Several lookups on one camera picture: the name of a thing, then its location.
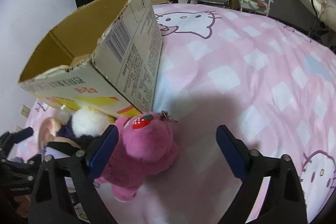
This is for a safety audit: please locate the person's left hand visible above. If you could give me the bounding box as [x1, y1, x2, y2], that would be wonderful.
[14, 194, 31, 218]

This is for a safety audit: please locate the purple haired plush doll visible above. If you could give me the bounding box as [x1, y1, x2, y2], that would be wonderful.
[40, 120, 82, 159]

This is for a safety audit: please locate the pink swirl yellow plush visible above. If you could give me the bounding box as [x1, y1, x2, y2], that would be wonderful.
[38, 117, 63, 149]

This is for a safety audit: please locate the open cardboard box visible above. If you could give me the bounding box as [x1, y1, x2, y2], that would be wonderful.
[18, 0, 163, 118]

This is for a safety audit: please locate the wall socket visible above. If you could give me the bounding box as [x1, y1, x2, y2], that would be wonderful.
[21, 105, 31, 118]

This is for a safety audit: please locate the black white pompom plush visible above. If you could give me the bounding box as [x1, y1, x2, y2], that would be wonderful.
[71, 108, 114, 140]

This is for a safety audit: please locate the pink plush bear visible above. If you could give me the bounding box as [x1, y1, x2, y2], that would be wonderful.
[100, 111, 178, 202]

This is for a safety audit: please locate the pink Hello Kitty bedsheet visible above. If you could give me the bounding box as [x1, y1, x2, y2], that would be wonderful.
[15, 2, 336, 224]

